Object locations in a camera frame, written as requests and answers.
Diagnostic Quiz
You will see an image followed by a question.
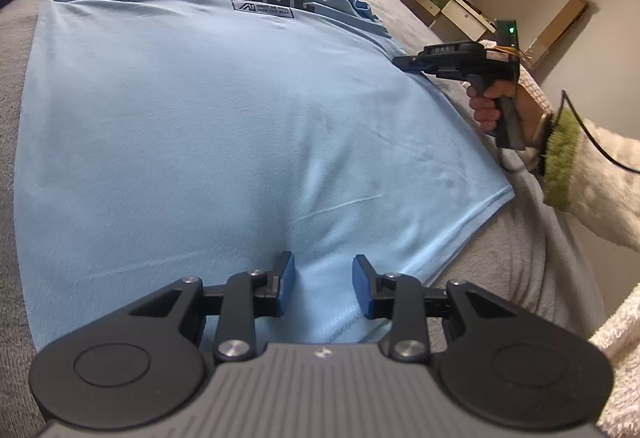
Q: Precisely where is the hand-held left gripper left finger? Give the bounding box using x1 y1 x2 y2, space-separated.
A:
127 250 297 365

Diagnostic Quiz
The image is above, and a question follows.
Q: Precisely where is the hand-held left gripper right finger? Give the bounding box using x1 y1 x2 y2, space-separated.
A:
352 254 522 364

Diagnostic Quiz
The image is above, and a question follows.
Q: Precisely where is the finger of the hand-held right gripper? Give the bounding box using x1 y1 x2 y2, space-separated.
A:
392 52 441 78

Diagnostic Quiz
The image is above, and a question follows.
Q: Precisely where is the light blue t-shirt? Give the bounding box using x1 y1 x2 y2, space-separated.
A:
17 0 516 354

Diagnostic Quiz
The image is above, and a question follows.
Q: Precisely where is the person's right forearm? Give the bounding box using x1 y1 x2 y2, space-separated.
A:
530 106 640 252

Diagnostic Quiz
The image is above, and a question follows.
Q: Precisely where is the person's right hand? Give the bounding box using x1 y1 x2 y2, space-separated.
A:
466 81 546 148

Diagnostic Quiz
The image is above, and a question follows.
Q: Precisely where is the white shelf unit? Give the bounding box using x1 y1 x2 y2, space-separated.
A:
386 0 498 42

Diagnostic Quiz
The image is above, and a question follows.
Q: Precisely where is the flat cardboard box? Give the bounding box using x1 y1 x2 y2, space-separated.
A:
525 0 594 69

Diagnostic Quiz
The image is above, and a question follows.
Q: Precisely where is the grey fleece blanket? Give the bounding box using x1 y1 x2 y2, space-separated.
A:
0 0 608 438

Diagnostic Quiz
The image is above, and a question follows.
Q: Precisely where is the person's fleece robe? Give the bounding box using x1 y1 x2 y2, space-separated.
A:
589 283 640 438

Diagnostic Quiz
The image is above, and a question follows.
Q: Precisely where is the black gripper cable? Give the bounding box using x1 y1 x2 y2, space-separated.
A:
561 90 640 175

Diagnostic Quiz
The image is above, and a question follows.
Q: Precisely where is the black wrist strap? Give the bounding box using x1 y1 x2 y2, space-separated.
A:
532 137 550 177

